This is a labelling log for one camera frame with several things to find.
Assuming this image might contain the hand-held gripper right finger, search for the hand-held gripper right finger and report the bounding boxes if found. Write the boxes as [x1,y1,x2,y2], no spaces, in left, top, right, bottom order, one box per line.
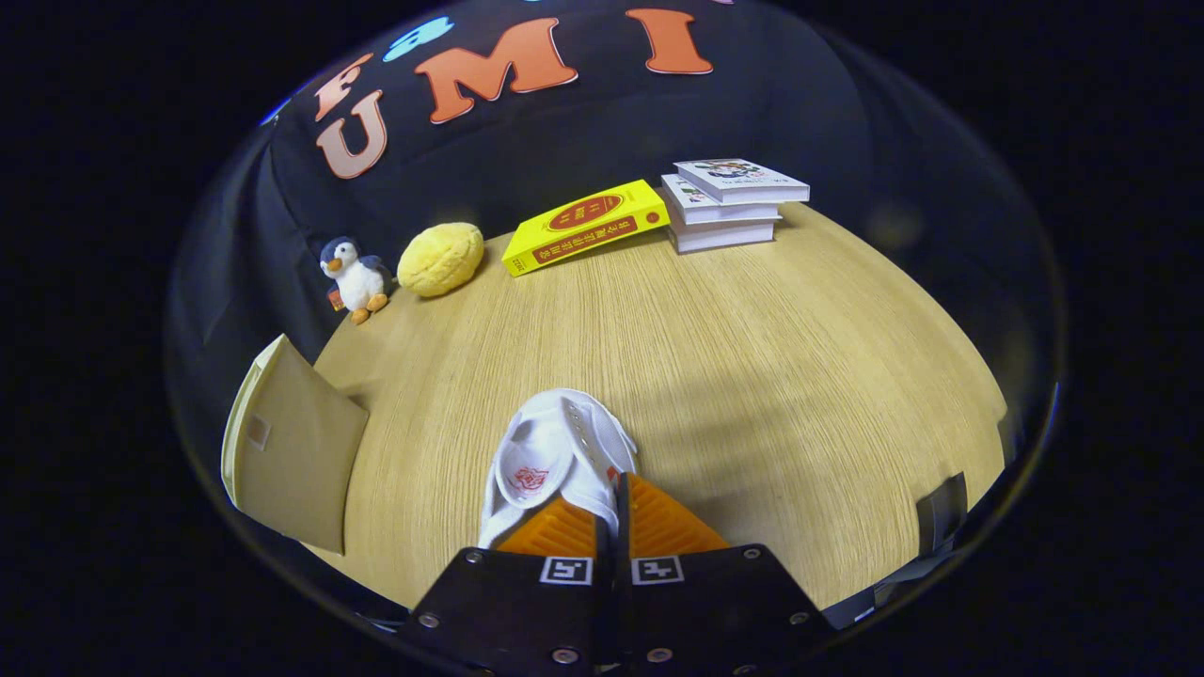
[615,472,836,677]

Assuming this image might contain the yellow book with red circle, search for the yellow book with red circle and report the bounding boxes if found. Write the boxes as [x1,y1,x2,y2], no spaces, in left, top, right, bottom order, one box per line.
[501,179,672,278]

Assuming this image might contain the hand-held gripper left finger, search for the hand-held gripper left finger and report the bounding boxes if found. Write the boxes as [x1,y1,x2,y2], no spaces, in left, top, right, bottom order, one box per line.
[398,496,619,677]

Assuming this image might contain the dark grey table-edge block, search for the dark grey table-edge block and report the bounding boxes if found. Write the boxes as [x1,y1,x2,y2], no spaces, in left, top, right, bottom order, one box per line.
[915,472,970,556]

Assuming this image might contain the white book with colourful cover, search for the white book with colourful cover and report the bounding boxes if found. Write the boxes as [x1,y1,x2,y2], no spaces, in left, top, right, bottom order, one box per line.
[673,158,811,205]

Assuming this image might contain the white canvas shoe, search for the white canvas shoe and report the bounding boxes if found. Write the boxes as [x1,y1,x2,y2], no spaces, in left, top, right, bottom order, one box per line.
[478,387,640,551]

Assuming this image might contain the yellow bun plush toy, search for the yellow bun plush toy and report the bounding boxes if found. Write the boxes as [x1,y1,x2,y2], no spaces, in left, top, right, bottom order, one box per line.
[397,222,485,299]

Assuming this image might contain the penguin plush toy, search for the penguin plush toy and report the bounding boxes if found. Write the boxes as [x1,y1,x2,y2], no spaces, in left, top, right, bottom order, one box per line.
[319,236,394,325]

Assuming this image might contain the beige fabric storage box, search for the beige fabric storage box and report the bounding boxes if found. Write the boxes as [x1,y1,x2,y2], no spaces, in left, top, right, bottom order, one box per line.
[220,333,370,556]

